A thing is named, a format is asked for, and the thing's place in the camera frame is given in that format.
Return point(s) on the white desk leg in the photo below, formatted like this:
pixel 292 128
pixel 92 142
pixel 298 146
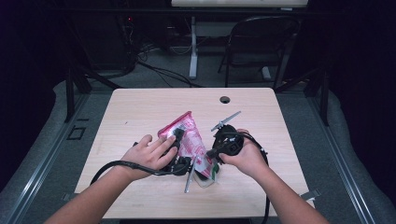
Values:
pixel 193 56

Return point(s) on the aluminium floor rail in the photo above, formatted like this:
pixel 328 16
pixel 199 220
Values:
pixel 46 161
pixel 339 161

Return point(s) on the grey table bracket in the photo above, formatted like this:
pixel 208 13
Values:
pixel 311 194
pixel 67 197

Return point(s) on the pink and white plastic bag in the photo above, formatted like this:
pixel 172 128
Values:
pixel 194 140

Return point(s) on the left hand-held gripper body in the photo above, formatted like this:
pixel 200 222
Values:
pixel 180 165

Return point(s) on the white desk top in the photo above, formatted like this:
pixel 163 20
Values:
pixel 239 2

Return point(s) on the black metal stand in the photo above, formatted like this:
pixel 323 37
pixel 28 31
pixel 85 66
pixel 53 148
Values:
pixel 324 99
pixel 70 93

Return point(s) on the black metal crossbar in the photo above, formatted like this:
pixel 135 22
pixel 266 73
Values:
pixel 149 10

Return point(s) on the person's right hand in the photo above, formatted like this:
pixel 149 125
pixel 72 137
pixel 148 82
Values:
pixel 249 160

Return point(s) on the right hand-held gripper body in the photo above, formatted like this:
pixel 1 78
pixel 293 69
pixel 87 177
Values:
pixel 229 141

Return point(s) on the black folding chair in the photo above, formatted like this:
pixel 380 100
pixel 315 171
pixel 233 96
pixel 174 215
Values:
pixel 261 34

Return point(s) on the person's left hand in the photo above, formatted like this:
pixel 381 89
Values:
pixel 146 158

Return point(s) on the dark computer tower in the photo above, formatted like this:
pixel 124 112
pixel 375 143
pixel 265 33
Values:
pixel 106 40

